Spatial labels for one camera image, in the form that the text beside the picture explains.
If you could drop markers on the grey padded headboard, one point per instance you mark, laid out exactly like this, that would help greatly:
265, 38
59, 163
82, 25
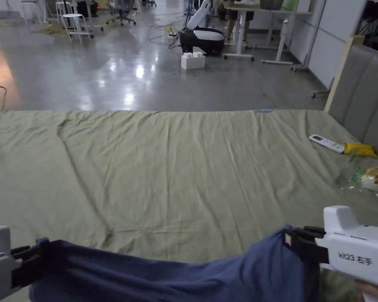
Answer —
362, 91

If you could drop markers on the white remote control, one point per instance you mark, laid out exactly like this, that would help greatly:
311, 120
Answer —
326, 143

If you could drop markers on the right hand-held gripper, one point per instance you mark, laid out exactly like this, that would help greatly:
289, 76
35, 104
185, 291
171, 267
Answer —
352, 251

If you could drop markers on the white and black robot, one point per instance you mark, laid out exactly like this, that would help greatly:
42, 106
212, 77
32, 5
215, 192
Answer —
204, 36

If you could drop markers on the clear plastic snack bag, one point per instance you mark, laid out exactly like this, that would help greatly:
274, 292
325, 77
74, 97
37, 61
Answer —
370, 179

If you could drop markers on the dark blue shirt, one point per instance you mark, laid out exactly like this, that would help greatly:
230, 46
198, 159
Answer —
176, 280

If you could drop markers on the person's right hand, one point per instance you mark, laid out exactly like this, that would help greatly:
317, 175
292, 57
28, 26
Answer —
375, 292

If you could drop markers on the white desk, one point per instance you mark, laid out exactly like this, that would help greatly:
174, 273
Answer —
271, 19

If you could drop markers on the yellow power strip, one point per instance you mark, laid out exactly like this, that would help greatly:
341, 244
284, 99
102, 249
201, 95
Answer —
170, 30

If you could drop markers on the white foam block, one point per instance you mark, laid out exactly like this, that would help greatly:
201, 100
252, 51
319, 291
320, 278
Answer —
192, 61

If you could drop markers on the bed with pale green sheet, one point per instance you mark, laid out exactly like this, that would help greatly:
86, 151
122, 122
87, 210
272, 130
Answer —
163, 176

